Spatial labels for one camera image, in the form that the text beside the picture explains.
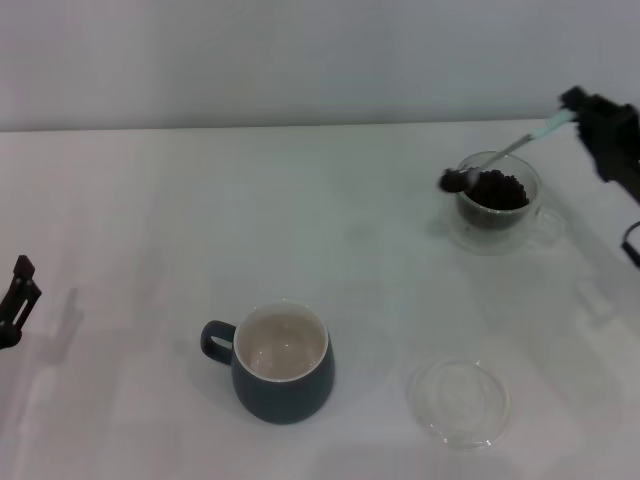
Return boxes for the few scooped coffee beans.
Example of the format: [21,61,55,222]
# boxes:
[438,168,477,194]

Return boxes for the pile of coffee beans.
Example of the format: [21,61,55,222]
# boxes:
[462,168,531,211]

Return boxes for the dark grey ceramic mug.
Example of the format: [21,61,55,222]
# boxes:
[200,298,336,426]

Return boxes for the double-walled glass cup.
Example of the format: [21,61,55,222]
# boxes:
[453,151,566,247]

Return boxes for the steel spoon light blue handle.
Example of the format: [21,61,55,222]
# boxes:
[438,110,576,194]

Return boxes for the glass saucer with cup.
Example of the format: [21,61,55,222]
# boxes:
[438,193,569,257]

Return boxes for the small clear glass dish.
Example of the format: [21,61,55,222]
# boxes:
[405,355,512,449]

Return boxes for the black cable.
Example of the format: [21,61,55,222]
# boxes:
[619,219,640,272]

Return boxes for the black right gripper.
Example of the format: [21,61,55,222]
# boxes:
[557,85,640,204]

